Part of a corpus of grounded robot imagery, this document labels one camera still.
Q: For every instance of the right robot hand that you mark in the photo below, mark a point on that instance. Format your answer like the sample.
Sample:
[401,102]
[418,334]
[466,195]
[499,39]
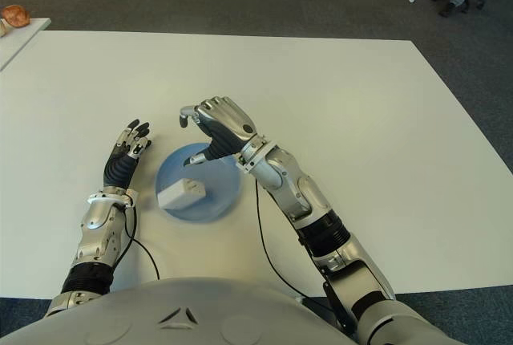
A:
[226,124]

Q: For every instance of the white charger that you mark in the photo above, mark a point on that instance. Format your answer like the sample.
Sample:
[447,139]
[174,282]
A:
[178,196]

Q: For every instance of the white side table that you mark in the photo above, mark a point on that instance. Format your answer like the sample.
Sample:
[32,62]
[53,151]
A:
[18,38]

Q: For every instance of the grey robot torso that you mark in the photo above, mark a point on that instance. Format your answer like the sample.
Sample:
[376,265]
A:
[180,313]

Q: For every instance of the reddish brown bread roll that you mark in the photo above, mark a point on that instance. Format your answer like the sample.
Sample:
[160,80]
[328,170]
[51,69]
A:
[16,16]

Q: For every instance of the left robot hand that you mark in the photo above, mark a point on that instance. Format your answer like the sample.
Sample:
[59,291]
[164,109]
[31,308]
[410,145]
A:
[119,168]

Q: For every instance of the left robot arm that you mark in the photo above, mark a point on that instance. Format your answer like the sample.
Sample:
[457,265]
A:
[96,232]

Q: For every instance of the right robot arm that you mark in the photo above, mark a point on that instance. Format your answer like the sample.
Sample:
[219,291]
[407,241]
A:
[304,196]

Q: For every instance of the blue plate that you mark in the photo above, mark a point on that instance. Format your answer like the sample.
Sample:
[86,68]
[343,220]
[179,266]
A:
[222,184]

